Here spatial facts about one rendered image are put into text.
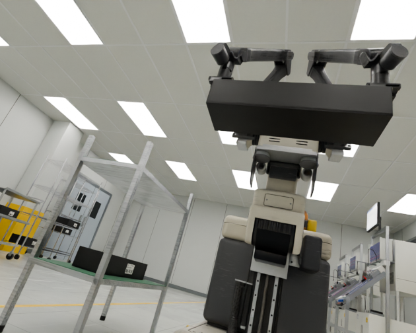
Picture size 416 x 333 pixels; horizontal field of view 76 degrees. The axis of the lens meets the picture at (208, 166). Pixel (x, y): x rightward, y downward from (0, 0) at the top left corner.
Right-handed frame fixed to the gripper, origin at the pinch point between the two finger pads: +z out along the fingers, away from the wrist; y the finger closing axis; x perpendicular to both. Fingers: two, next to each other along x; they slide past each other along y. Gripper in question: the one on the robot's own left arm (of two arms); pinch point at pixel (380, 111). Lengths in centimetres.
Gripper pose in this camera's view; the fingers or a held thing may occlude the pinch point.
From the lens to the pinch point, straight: 106.7
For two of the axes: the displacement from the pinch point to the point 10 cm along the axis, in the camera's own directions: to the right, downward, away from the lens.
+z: -2.4, 8.8, -4.0
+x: 2.0, 4.5, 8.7
